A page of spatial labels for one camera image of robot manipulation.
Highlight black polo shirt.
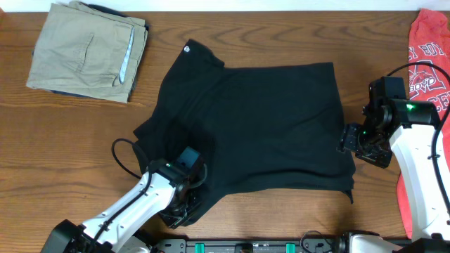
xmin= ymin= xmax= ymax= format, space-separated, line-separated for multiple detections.
xmin=134 ymin=40 xmax=355 ymax=226

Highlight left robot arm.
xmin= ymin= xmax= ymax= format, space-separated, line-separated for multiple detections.
xmin=42 ymin=157 xmax=207 ymax=253

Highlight red printed t-shirt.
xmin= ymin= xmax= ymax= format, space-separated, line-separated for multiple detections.
xmin=397 ymin=9 xmax=449 ymax=238

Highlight folded khaki pants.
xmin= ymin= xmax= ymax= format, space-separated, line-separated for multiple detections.
xmin=25 ymin=0 xmax=148 ymax=104

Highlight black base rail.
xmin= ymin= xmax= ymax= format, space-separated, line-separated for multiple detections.
xmin=154 ymin=235 xmax=412 ymax=253

